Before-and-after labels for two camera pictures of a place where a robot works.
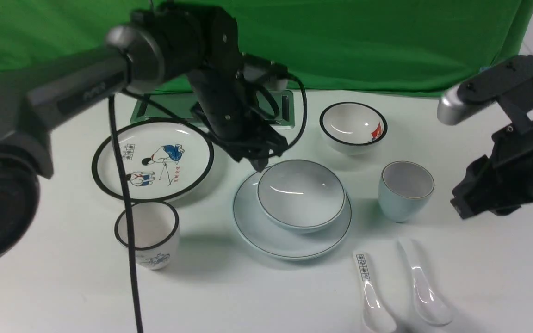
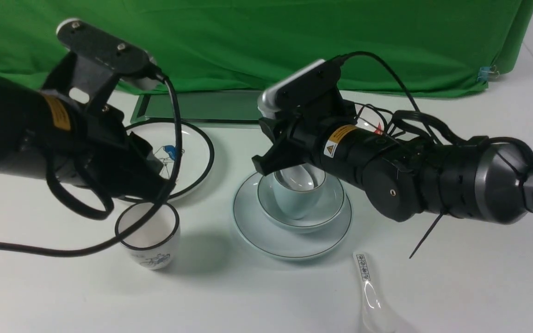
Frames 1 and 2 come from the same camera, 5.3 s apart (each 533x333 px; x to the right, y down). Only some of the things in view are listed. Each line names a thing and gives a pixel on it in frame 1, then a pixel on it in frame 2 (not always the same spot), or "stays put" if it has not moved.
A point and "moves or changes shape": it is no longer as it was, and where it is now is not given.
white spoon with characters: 378,317 stays put
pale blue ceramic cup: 405,189 moves or changes shape
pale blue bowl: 300,196 stays put
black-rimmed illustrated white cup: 156,233 stays put
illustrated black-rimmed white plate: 163,159 stays put
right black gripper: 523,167 → 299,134
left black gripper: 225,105 → 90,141
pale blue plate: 261,235 stays put
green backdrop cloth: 345,46 stays put
